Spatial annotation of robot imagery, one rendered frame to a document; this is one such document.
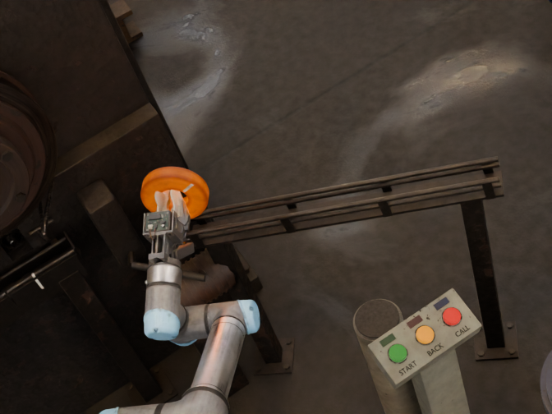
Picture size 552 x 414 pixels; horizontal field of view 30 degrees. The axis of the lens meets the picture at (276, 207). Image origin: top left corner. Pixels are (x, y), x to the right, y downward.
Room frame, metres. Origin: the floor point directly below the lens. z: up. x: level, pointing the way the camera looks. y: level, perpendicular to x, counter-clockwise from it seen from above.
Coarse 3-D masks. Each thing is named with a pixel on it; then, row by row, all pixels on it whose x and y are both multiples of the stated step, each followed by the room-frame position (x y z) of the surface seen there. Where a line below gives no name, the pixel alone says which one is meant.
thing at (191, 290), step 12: (204, 252) 1.77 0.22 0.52; (192, 264) 1.74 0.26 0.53; (204, 264) 1.73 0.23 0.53; (216, 264) 1.72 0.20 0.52; (216, 276) 1.70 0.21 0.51; (228, 276) 1.69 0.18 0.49; (192, 288) 1.68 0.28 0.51; (204, 288) 1.68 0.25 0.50; (216, 288) 1.68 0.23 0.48; (228, 288) 1.70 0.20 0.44; (192, 300) 1.67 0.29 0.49; (204, 300) 1.67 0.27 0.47; (240, 372) 1.68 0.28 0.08; (240, 384) 1.67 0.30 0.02; (228, 396) 1.66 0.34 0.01
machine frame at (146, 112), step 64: (0, 0) 1.97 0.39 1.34; (64, 0) 1.99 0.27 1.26; (0, 64) 1.95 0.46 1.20; (64, 64) 1.98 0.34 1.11; (128, 64) 2.01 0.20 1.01; (64, 128) 1.96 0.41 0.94; (128, 128) 1.95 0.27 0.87; (64, 192) 1.89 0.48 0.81; (128, 192) 1.92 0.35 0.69; (0, 256) 1.83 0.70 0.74; (192, 256) 1.94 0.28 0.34; (64, 320) 1.84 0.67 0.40; (128, 320) 1.87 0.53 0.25; (0, 384) 1.78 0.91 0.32; (64, 384) 1.81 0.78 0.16
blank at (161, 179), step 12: (168, 168) 1.64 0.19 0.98; (180, 168) 1.64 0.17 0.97; (144, 180) 1.67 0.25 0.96; (156, 180) 1.63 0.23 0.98; (168, 180) 1.62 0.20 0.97; (180, 180) 1.61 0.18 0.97; (192, 180) 1.61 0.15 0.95; (204, 180) 1.63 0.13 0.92; (144, 192) 1.64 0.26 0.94; (192, 192) 1.61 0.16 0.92; (204, 192) 1.60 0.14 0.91; (144, 204) 1.65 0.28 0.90; (156, 204) 1.64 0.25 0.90; (192, 204) 1.61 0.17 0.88; (204, 204) 1.60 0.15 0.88; (192, 216) 1.61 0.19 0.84
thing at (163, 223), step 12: (144, 216) 1.55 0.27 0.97; (156, 216) 1.53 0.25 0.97; (168, 216) 1.52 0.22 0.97; (144, 228) 1.52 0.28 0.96; (156, 228) 1.51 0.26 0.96; (168, 228) 1.50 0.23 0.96; (180, 228) 1.53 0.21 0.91; (156, 240) 1.50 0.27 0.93; (168, 240) 1.49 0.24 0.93; (180, 240) 1.50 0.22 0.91; (156, 252) 1.46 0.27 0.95; (168, 252) 1.46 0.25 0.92; (180, 264) 1.44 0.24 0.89
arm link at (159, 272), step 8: (152, 264) 1.45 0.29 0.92; (160, 264) 1.44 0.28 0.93; (168, 264) 1.43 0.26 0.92; (152, 272) 1.43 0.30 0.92; (160, 272) 1.42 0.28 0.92; (168, 272) 1.42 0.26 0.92; (176, 272) 1.42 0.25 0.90; (152, 280) 1.41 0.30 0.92; (160, 280) 1.40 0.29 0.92; (168, 280) 1.40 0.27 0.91; (176, 280) 1.40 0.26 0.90
